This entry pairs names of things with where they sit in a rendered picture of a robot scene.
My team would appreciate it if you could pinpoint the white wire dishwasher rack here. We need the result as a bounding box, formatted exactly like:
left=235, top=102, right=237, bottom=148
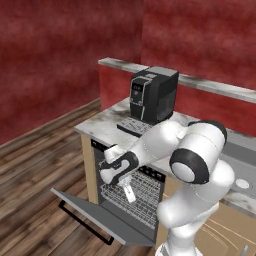
left=99, top=169, right=163, bottom=231

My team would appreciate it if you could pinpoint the grey dishwasher door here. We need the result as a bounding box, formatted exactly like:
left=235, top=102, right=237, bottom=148
left=50, top=187, right=157, bottom=248

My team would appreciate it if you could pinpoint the light wood side panel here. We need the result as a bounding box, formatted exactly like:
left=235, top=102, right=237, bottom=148
left=80, top=134, right=100, bottom=205

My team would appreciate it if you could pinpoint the dishwasher with black control strip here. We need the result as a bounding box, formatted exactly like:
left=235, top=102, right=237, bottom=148
left=90, top=138, right=167, bottom=248

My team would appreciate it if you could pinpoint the light wood cupboard door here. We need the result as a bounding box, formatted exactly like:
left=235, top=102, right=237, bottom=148
left=192, top=202, right=256, bottom=256

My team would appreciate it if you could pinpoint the black dishwasher door handle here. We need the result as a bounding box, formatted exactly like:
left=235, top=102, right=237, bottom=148
left=58, top=199, right=115, bottom=246

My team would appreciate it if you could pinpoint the black coffee machine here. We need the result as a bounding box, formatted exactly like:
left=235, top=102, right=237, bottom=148
left=116, top=65, right=180, bottom=139

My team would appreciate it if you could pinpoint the grey steel sink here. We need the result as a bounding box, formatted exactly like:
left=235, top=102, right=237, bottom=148
left=218, top=129, right=256, bottom=201

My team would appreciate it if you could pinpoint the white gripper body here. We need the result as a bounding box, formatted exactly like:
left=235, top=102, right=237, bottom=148
left=121, top=180, right=138, bottom=204

